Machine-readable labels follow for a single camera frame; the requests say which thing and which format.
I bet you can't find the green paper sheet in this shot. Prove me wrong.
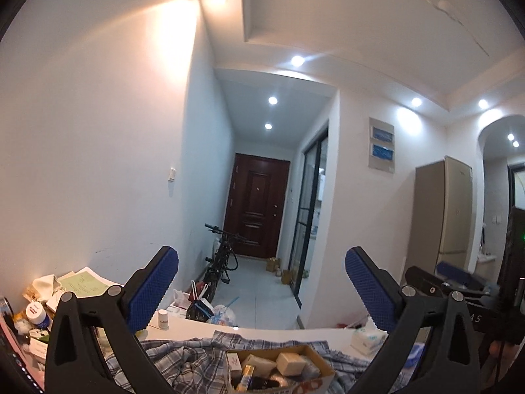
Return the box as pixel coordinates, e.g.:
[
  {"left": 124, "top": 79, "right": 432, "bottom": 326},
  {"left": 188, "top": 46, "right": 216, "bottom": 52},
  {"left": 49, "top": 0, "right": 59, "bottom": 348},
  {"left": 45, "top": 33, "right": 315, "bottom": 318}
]
[{"left": 57, "top": 269, "right": 124, "bottom": 298}]

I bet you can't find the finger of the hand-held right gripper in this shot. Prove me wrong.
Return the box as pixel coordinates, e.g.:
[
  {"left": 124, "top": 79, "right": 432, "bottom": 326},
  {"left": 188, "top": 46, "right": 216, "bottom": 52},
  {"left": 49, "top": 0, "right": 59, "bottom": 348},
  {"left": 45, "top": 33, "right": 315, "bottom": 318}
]
[
  {"left": 437, "top": 260, "right": 499, "bottom": 294},
  {"left": 404, "top": 266, "right": 464, "bottom": 296}
]

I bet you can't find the dark brown door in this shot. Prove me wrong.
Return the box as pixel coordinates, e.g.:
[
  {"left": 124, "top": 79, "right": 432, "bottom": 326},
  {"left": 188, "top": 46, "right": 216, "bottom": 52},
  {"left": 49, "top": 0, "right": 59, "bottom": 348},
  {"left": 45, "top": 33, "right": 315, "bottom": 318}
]
[{"left": 223, "top": 153, "right": 291, "bottom": 260}]

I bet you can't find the grey electrical panel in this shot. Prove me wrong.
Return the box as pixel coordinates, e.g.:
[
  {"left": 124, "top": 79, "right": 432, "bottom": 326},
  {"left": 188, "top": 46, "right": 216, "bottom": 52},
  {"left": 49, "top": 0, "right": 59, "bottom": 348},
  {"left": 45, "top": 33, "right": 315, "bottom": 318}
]
[{"left": 368, "top": 117, "right": 396, "bottom": 173}]

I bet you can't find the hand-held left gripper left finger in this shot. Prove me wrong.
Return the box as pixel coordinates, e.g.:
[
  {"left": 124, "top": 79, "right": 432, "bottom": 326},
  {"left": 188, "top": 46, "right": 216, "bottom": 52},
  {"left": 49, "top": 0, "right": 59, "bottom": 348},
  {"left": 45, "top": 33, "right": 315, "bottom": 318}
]
[{"left": 44, "top": 246, "right": 180, "bottom": 394}]

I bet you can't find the black bicycle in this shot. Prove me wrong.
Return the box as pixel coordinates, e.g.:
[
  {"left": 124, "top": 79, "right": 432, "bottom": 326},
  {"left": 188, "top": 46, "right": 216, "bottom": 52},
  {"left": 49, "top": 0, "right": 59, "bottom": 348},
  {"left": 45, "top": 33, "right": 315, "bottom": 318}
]
[{"left": 191, "top": 224, "right": 249, "bottom": 321}]

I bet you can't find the white tissue pack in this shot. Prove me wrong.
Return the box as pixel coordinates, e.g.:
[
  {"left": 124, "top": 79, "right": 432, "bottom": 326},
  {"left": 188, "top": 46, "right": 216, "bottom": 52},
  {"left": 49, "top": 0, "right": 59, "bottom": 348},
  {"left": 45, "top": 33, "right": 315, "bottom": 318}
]
[{"left": 350, "top": 320, "right": 388, "bottom": 356}]

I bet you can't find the blue plaid shirt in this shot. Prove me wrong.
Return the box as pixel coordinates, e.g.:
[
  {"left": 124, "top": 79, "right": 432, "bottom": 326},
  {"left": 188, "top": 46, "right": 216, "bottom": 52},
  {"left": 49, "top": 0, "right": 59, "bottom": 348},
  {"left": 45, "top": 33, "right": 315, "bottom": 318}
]
[{"left": 104, "top": 330, "right": 370, "bottom": 394}]

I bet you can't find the pink-cased tablet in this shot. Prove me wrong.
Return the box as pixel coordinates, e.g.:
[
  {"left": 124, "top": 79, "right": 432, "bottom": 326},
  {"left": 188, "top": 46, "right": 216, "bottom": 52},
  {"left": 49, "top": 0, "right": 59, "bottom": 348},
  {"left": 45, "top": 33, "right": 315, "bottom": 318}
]
[{"left": 0, "top": 295, "right": 44, "bottom": 394}]

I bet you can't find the cardboard box with orange logo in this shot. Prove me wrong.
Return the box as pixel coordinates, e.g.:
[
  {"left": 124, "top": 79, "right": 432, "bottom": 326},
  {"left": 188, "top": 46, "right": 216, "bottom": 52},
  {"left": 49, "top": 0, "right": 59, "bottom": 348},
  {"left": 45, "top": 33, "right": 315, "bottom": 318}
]
[{"left": 225, "top": 345, "right": 337, "bottom": 394}]

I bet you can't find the white blue plastic bag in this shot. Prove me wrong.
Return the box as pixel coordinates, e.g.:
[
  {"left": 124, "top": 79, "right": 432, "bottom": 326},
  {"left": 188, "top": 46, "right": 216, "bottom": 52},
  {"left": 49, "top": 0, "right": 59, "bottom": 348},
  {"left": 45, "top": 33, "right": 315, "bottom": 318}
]
[{"left": 205, "top": 304, "right": 237, "bottom": 328}]

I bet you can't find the beige cube box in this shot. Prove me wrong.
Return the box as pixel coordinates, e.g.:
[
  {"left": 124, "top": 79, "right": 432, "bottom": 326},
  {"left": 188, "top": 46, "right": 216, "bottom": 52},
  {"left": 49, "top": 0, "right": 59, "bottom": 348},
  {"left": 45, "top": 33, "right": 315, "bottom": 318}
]
[{"left": 242, "top": 355, "right": 277, "bottom": 374}]

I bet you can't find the person's right hand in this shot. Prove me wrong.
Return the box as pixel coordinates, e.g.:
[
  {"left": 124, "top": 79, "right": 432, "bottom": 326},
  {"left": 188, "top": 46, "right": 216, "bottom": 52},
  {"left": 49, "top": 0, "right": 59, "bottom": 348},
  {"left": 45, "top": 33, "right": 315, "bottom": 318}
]
[{"left": 489, "top": 340, "right": 522, "bottom": 383}]

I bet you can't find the beige refrigerator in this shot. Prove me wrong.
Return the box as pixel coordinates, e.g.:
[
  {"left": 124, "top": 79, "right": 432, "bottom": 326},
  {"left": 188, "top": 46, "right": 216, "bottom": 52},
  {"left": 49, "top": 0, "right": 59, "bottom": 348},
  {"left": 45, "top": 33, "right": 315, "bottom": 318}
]
[{"left": 404, "top": 156, "right": 473, "bottom": 280}]

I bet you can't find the white jar blue label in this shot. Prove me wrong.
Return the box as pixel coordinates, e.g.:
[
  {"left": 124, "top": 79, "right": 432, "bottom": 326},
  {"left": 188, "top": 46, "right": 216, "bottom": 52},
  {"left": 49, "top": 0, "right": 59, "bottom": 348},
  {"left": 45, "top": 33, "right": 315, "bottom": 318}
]
[{"left": 25, "top": 301, "right": 48, "bottom": 329}]

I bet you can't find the black framed glass door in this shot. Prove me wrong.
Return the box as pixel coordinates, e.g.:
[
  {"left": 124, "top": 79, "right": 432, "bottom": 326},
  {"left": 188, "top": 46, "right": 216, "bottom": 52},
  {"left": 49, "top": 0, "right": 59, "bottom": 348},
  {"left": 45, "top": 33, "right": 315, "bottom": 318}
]
[{"left": 287, "top": 125, "right": 331, "bottom": 296}]

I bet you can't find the cream crumpled bag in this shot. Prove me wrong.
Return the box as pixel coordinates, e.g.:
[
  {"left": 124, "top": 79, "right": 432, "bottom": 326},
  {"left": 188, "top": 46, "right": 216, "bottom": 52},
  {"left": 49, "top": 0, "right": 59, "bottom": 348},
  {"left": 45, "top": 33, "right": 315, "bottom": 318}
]
[{"left": 31, "top": 274, "right": 62, "bottom": 300}]

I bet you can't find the pile of small white boxes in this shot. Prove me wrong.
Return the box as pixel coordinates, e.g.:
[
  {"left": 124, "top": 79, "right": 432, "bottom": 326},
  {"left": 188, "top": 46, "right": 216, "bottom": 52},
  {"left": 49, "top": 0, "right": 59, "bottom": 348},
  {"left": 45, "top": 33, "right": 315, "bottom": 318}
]
[{"left": 16, "top": 324, "right": 54, "bottom": 374}]

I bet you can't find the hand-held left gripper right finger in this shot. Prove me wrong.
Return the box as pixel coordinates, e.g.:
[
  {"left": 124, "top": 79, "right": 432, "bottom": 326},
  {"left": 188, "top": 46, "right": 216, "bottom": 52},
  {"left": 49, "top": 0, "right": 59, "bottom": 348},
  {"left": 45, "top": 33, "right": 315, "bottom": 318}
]
[{"left": 345, "top": 246, "right": 481, "bottom": 394}]

